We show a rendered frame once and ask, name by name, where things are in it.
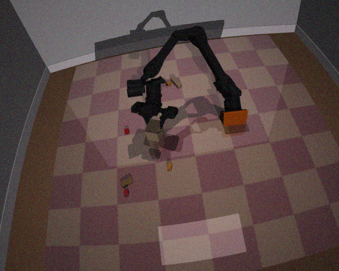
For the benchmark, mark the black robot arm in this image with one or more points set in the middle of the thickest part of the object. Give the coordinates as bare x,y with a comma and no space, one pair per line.
197,36

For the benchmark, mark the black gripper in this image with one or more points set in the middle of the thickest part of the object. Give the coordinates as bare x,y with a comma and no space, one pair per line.
167,113

